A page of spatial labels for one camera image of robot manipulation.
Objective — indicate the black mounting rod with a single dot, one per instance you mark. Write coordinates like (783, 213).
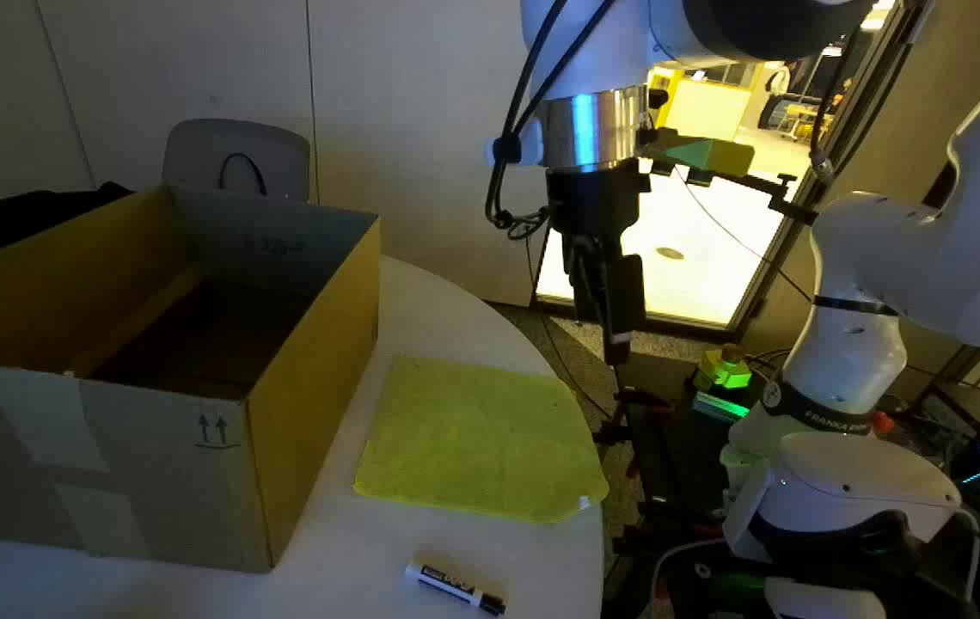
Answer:
(787, 196)

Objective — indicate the black and white marker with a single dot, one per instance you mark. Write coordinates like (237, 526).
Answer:
(456, 587)

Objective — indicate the grey chair backrest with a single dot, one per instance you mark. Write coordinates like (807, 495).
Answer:
(237, 156)

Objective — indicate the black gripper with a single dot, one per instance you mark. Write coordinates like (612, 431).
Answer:
(593, 206)

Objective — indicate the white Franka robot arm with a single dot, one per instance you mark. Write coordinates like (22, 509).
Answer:
(922, 242)

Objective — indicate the open cardboard box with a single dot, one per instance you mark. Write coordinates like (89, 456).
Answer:
(111, 460)

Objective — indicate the yellow microfiber towel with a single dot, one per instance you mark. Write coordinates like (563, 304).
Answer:
(475, 433)

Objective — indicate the green lit electronic box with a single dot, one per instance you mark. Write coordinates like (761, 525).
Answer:
(723, 387)

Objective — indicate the black cloth bundle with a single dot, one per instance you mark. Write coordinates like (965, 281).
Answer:
(36, 212)

